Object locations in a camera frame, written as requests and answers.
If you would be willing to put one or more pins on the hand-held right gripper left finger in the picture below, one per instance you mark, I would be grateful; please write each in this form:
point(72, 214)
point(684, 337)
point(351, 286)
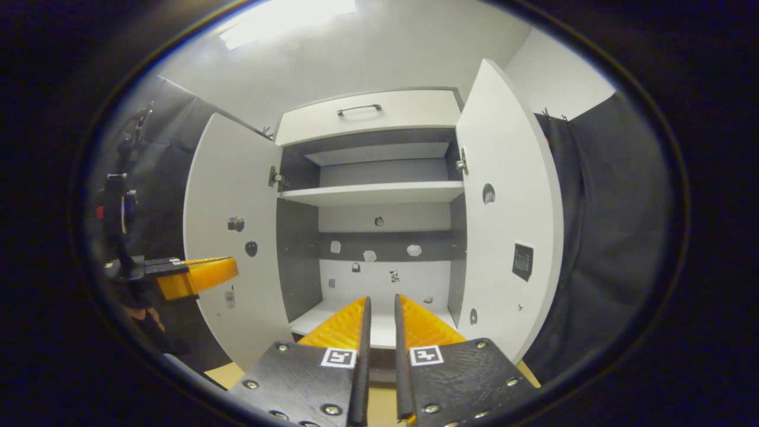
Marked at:
point(362, 385)

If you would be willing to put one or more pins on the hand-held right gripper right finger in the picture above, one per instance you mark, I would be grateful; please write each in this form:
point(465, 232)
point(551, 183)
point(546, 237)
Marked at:
point(404, 385)

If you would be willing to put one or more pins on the black backdrop cloth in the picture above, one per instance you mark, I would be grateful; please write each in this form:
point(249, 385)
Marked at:
point(569, 178)
point(172, 136)
point(628, 225)

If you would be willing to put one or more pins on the metal door hinge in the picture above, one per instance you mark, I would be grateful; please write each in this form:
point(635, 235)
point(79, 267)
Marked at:
point(462, 163)
point(277, 178)

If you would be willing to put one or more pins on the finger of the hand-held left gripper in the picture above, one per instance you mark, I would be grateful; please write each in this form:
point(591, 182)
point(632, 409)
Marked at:
point(163, 262)
point(195, 281)

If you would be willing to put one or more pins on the white double-door shoe cabinet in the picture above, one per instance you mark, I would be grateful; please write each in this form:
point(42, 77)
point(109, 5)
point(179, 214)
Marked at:
point(415, 110)

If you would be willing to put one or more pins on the ceiling light panel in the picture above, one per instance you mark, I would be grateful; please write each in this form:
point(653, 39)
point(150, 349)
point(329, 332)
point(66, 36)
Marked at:
point(284, 18)

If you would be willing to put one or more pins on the white cabinet door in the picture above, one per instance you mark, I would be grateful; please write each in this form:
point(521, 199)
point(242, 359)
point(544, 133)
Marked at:
point(510, 154)
point(237, 178)

